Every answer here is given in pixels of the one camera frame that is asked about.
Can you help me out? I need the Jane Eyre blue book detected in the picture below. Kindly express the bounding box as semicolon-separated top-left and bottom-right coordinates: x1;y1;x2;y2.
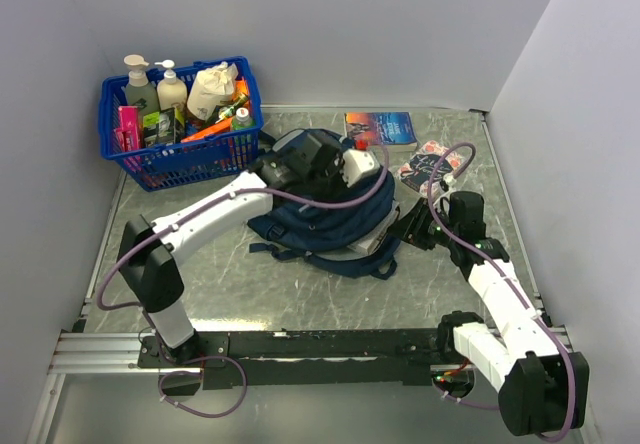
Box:
344;112;418;152

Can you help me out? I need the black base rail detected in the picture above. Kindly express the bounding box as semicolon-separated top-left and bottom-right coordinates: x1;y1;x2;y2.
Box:
137;329;479;397

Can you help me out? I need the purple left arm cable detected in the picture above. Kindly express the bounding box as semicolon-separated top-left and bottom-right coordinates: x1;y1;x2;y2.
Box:
94;143;391;419

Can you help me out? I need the blue plastic basket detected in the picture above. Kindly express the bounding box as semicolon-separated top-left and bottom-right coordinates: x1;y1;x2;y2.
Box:
97;56;264;192

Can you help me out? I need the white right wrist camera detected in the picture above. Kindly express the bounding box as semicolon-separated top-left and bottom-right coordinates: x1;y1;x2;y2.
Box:
432;173;457;214

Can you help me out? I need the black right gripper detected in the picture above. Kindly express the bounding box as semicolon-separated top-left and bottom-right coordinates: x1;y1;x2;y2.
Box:
386;196;459;251

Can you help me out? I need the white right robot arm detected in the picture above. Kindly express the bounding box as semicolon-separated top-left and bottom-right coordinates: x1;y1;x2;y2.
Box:
389;191;590;442

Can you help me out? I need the navy blue student backpack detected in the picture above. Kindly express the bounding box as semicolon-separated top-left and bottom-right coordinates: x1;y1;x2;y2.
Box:
246;127;403;280

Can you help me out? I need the grey-green pump bottle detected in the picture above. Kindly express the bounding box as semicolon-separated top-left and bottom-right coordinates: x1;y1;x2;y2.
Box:
124;54;160;117

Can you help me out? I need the white paperback book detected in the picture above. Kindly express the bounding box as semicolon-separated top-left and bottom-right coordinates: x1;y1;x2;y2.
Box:
347;201;400;255

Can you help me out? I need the Little Women floral book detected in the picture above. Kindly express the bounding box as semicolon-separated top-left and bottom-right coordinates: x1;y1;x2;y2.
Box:
396;140;465;199

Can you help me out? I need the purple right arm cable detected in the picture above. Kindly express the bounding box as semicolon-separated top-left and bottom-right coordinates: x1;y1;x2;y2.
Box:
425;141;577;441

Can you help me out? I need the green black box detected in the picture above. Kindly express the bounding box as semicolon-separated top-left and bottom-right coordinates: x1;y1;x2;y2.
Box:
142;107;185;148

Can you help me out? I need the cream pump bottle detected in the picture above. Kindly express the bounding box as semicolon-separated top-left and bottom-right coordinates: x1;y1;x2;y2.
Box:
156;59;188;113

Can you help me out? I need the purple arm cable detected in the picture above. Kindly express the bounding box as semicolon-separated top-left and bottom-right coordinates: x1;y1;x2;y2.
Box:
94;143;391;419
425;141;577;441

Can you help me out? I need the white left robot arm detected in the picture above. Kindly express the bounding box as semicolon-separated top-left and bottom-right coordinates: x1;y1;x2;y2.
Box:
117;130;346;366

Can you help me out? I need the pink box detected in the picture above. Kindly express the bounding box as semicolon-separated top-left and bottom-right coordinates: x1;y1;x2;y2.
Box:
114;106;143;152

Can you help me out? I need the green bottle white cap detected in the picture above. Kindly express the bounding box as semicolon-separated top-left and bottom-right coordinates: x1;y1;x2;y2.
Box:
231;107;254;131

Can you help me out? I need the beige paper bag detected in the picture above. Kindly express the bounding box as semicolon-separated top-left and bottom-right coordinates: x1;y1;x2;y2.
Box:
186;61;238;121

